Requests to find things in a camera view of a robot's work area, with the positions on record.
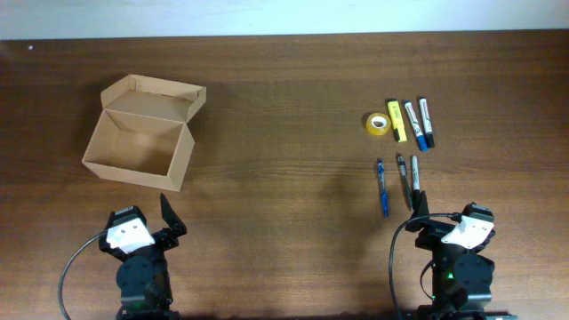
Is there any yellow adhesive tape roll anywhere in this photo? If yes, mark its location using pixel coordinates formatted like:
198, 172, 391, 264
365, 113, 391, 136

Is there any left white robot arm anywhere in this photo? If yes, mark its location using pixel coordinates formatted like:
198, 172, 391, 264
99, 194, 187, 320

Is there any brown cardboard box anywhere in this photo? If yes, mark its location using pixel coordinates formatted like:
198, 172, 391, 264
82, 75, 206, 191

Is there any yellow highlighter marker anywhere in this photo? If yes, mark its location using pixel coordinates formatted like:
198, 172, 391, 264
387, 99, 407, 142

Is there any black permanent marker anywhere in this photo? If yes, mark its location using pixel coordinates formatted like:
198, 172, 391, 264
411, 156, 421, 194

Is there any black ballpoint pen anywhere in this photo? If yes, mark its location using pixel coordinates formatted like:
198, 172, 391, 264
397, 153, 413, 211

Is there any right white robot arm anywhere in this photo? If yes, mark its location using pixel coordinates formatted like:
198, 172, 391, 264
405, 190, 517, 320

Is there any blue capped whiteboard marker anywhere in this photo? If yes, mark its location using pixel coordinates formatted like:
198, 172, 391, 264
404, 100, 429, 152

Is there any blue ballpoint pen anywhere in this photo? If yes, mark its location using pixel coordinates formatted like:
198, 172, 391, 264
377, 158, 389, 218

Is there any black capped whiteboard marker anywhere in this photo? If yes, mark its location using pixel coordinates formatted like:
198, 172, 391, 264
419, 97, 435, 148

